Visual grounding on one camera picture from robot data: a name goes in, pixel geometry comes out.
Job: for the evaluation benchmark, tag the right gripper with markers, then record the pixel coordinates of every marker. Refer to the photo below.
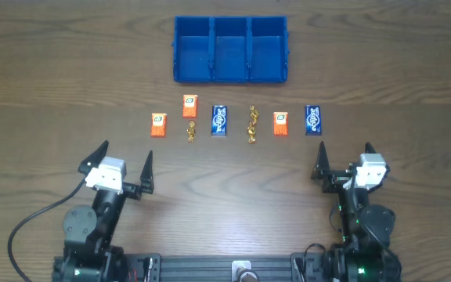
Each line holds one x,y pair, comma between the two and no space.
333,182

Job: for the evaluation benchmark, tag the orange candy box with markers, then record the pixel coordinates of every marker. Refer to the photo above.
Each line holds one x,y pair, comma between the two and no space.
280,125
158,127
190,107

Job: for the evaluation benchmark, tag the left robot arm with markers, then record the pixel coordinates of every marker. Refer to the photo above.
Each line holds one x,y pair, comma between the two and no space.
78,227

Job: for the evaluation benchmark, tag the blue tray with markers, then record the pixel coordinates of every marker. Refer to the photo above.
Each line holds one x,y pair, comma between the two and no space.
229,58

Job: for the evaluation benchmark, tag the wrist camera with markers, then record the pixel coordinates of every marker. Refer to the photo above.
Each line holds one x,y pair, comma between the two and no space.
370,172
106,174

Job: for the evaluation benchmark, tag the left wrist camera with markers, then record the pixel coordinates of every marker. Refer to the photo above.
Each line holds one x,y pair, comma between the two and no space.
106,174

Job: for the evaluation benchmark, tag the mounting rail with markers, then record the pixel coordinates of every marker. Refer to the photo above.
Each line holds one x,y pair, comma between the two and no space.
202,268

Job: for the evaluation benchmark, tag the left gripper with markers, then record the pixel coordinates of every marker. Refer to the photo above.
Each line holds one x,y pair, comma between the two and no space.
131,190

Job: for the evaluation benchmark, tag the blue candy pack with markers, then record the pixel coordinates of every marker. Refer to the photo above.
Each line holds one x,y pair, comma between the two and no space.
219,120
313,120

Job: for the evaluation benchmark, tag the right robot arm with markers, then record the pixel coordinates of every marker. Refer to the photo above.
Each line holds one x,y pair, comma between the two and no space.
374,227

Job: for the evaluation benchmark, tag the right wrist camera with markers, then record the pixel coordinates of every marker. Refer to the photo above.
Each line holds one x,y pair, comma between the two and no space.
370,172

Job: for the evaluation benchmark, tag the gold candy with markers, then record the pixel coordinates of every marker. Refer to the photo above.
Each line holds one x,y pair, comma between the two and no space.
191,132
251,134
253,113

